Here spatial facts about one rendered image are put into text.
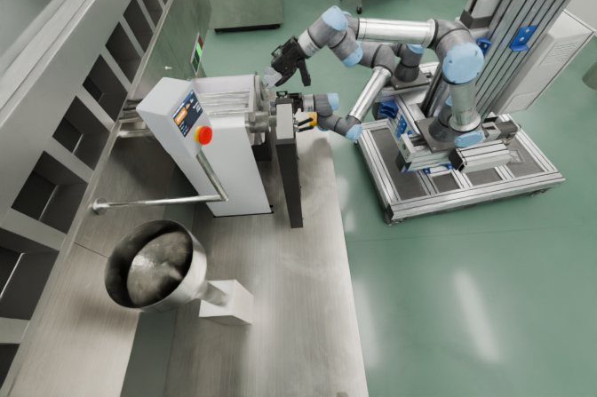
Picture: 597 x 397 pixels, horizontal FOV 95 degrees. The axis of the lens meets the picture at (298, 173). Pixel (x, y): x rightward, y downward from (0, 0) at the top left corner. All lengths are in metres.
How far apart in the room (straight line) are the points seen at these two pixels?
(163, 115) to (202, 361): 0.87
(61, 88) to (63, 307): 0.43
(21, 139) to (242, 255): 0.75
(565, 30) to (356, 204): 1.48
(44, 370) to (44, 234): 0.23
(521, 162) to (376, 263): 1.32
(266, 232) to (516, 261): 1.81
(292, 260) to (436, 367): 1.24
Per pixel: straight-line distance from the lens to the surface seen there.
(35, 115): 0.70
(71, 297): 0.74
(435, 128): 1.59
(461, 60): 1.09
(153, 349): 1.05
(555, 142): 3.27
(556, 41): 1.74
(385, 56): 1.41
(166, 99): 0.42
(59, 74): 0.76
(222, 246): 1.17
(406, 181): 2.15
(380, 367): 1.99
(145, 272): 0.62
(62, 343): 0.75
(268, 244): 1.13
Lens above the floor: 1.95
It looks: 57 degrees down
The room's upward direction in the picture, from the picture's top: 5 degrees counter-clockwise
